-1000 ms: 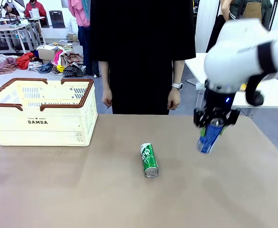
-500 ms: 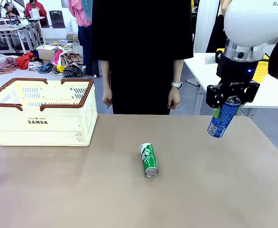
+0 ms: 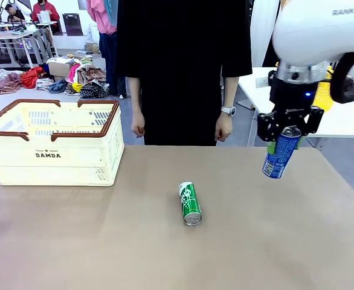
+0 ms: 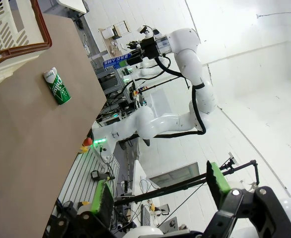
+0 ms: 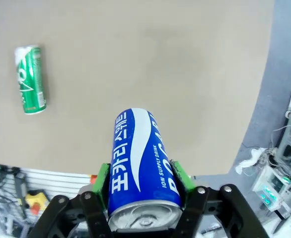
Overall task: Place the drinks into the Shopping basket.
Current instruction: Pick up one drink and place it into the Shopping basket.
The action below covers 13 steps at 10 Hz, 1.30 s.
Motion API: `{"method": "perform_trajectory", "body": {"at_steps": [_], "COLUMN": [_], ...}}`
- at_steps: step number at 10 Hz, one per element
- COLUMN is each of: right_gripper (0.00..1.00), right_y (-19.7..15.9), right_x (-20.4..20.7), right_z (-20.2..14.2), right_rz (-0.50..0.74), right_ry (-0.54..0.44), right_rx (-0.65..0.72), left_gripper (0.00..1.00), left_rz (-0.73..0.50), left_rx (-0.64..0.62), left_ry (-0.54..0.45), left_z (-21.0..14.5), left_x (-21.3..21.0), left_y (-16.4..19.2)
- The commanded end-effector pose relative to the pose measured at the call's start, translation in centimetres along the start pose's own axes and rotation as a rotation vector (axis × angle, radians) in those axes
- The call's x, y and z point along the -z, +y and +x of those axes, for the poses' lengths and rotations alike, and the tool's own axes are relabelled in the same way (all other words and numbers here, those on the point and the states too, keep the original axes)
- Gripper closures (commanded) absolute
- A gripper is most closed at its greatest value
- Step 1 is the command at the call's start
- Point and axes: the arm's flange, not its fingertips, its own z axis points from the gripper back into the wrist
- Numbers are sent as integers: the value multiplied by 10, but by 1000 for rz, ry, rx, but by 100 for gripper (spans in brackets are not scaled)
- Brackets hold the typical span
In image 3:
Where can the yellow plastic basket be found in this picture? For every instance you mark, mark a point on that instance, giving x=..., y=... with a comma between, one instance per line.
x=323, y=96

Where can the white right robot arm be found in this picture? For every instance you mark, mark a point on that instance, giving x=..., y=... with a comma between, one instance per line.
x=316, y=30

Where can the colourful clothes heap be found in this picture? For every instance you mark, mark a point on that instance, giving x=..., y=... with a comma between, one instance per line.
x=88, y=74

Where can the person's left forearm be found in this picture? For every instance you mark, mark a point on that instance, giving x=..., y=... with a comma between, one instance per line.
x=229, y=92

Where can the green drink can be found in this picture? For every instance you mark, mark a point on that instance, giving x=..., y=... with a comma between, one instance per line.
x=190, y=202

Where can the black chair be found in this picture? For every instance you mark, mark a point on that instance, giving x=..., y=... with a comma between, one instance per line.
x=72, y=25

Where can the white frame work desk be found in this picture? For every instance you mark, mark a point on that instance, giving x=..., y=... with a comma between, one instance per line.
x=11, y=37

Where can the person in pink top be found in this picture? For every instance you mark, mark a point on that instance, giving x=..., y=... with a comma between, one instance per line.
x=107, y=48

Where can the person in red jacket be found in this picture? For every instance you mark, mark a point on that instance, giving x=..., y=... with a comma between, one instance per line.
x=51, y=13

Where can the person's right forearm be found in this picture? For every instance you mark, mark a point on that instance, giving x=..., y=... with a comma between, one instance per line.
x=134, y=93

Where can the black white patterned bag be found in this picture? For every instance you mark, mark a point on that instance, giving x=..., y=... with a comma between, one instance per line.
x=93, y=90

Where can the red cloth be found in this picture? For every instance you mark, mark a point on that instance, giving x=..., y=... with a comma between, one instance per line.
x=31, y=77

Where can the cream plastic shopping basket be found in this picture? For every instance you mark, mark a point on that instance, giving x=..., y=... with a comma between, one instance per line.
x=59, y=169

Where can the person's left hand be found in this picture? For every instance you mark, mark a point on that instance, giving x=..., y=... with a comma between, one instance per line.
x=223, y=128

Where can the cardboard box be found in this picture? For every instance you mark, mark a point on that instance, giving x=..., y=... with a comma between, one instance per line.
x=57, y=69

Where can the white hanging curtain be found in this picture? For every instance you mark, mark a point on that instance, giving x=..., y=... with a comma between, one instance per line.
x=261, y=30

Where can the white wrist watch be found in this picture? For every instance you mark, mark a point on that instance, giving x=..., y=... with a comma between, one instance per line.
x=229, y=110

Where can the blue Pocari Sweat can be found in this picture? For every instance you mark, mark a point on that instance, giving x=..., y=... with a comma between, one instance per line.
x=278, y=157

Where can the seated person in black shirt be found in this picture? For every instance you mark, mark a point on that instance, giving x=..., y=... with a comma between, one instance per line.
x=14, y=15

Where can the person's right hand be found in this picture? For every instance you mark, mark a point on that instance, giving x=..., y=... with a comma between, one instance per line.
x=138, y=125

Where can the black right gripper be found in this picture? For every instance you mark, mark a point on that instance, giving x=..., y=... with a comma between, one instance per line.
x=291, y=96

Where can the person in black garment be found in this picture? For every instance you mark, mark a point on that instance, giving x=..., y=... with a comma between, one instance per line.
x=183, y=60

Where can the plaid pink cloth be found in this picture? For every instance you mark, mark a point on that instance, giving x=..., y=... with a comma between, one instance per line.
x=9, y=83

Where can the white side table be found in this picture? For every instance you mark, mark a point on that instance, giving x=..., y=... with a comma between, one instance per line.
x=346, y=121

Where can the blue denim cloth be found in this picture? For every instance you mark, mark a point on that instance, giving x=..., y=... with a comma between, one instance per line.
x=57, y=86

